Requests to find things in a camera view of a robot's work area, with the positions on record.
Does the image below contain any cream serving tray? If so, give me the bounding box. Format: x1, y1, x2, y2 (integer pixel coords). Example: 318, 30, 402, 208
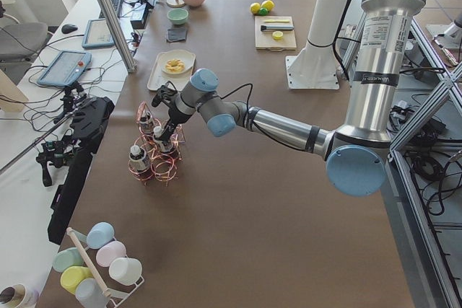
147, 49, 196, 91

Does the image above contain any mint green bowl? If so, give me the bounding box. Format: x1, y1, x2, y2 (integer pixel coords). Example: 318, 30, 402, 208
167, 8, 189, 25

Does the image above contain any light blue cup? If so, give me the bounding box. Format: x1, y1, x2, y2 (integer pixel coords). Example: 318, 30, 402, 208
87, 221, 115, 250

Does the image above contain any whole yellow lemon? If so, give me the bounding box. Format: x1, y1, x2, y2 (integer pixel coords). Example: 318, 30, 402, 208
250, 2, 261, 14

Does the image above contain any tea bottle in rack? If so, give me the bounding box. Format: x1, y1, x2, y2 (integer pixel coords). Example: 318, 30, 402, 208
129, 144, 150, 180

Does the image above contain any blue teach pendant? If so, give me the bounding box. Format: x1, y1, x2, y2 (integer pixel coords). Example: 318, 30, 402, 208
37, 50, 92, 87
82, 19, 115, 49

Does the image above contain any green lime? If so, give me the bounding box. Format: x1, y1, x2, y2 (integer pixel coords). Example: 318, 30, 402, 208
257, 7, 269, 16

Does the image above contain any yellow peeler strip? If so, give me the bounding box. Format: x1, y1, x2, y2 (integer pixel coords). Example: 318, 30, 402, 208
263, 19, 290, 23

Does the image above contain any dark grey folded cloth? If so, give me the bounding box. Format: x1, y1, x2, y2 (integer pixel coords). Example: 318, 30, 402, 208
166, 27, 188, 43

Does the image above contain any white wire cup rack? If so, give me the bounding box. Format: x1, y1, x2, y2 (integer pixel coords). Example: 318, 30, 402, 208
66, 227, 145, 307

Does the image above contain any aluminium frame post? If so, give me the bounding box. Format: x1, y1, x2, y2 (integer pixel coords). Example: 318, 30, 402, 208
97, 0, 136, 73

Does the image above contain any black computer mouse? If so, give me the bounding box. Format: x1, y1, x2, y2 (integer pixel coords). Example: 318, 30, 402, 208
61, 24, 78, 35

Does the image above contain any white cup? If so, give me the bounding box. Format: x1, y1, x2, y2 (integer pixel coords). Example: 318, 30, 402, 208
109, 258, 142, 286

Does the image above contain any glazed ring donut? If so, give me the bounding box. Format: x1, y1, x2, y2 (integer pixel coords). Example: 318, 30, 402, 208
164, 59, 185, 74

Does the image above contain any white round plate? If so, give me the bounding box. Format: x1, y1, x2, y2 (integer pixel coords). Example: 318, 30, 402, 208
158, 50, 196, 75

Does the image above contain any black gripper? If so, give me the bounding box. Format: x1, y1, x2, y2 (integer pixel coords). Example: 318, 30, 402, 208
158, 104, 188, 141

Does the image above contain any yellow cup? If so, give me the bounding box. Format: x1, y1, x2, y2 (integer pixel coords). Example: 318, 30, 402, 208
60, 265, 93, 294

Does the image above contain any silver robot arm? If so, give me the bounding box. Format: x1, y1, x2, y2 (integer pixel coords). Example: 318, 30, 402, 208
152, 0, 426, 196

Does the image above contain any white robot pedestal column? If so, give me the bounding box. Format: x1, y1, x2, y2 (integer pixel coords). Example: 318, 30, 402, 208
286, 0, 348, 89

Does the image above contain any tea bottle white cap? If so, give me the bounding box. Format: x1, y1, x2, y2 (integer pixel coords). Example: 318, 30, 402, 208
153, 126, 174, 154

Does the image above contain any pink cup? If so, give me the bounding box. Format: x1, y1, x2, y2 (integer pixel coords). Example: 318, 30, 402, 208
96, 240, 126, 267

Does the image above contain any green cup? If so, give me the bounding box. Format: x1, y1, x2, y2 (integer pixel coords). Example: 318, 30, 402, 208
52, 247, 84, 273

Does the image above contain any copper wire bottle rack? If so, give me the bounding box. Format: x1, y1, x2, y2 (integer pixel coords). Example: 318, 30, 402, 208
128, 102, 185, 185

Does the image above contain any grey blue cup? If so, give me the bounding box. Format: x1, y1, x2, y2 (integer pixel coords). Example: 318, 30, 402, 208
75, 278, 109, 308

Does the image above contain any silver knife black handle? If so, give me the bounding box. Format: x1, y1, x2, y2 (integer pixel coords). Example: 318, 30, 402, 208
260, 25, 294, 32

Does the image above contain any halved lemon on board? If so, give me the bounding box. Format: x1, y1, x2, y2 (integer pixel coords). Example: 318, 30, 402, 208
271, 31, 284, 41

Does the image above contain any wooden cutting board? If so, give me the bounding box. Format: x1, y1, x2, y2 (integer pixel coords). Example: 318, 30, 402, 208
254, 15, 297, 50

